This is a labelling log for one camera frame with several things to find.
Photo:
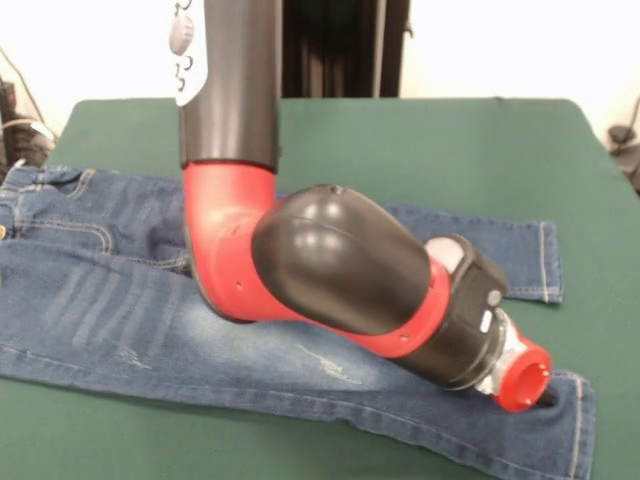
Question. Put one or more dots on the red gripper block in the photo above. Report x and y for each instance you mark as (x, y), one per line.
(522, 377)

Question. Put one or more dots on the blue denim jeans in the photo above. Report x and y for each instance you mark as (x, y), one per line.
(100, 310)

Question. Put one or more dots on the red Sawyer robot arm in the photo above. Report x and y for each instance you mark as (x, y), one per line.
(325, 260)

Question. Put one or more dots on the dark green table cloth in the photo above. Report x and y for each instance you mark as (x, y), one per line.
(450, 160)

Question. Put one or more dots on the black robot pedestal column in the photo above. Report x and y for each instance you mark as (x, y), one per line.
(345, 50)

